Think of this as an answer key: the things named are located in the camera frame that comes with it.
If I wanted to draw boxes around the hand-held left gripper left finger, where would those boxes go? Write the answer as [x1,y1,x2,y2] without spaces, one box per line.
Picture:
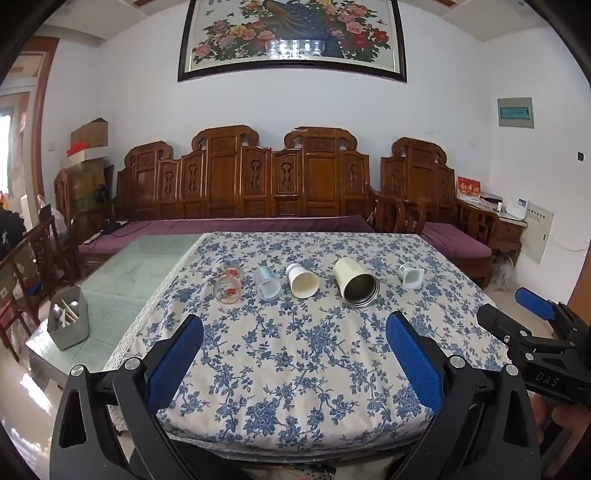
[50,315,204,480]

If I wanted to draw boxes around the framed floral painting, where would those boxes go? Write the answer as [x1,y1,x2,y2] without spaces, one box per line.
[178,0,408,84]

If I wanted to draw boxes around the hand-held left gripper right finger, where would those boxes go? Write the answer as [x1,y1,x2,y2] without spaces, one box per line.
[385,311,541,480]

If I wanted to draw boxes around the grey utensil holder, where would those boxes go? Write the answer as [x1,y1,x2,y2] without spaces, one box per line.
[47,285,90,351]

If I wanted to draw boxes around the grey feather duster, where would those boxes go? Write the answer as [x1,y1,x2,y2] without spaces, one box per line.
[492,255,519,292]

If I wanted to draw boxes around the small white square cup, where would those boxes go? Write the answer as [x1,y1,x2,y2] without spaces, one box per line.
[398,264,425,291]

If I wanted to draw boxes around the wooden side table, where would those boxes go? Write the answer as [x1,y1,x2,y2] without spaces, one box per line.
[457,196,528,259]

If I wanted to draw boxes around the stacked cardboard boxes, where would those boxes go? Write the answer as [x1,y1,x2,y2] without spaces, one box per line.
[65,157,112,213]

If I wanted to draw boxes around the white router device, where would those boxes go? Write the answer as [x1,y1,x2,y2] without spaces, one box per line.
[501,197,530,217]

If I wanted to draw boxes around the green glass table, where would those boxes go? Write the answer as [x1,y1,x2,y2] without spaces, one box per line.
[25,234,205,370]

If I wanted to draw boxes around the cardboard box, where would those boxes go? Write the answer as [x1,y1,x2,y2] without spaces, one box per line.
[70,118,110,149]

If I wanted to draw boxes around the cream steel tumbler cup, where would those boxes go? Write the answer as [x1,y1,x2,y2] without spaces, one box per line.
[333,257,380,309]

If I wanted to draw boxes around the wall electrical panel box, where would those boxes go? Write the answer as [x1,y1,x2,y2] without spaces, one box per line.
[497,96,534,130]

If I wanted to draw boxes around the purple armchair cushion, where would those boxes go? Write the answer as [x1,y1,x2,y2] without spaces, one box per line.
[420,222,493,259]

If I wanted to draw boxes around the white paper cup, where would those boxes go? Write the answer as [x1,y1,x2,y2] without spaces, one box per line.
[285,263,320,299]

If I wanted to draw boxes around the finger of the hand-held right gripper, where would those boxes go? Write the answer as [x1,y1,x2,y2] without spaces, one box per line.
[515,287,573,326]
[476,304,533,346]

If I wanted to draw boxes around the red gift box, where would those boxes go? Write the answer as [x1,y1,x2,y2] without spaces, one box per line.
[457,177,482,204]

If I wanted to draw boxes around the blue floral tablecloth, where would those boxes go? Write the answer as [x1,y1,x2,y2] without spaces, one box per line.
[104,231,518,455]

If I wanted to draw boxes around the wooden chair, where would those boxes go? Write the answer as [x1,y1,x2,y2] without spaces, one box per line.
[0,215,63,363]

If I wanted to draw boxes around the floral glass cup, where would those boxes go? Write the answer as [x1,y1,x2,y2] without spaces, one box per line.
[213,265,245,304]

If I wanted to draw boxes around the carved wooden sofa bench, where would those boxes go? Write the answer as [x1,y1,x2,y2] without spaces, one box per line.
[69,124,407,278]

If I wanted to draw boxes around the carved wooden armchair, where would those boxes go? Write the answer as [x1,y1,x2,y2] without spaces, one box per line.
[369,137,502,289]

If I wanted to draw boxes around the person's right hand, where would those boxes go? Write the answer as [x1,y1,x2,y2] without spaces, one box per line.
[531,396,591,457]

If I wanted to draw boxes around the purple sofa cushion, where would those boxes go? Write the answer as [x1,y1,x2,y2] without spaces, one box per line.
[78,215,376,254]

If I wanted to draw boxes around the clear plastic cup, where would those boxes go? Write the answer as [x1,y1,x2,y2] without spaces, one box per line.
[252,266,283,304]

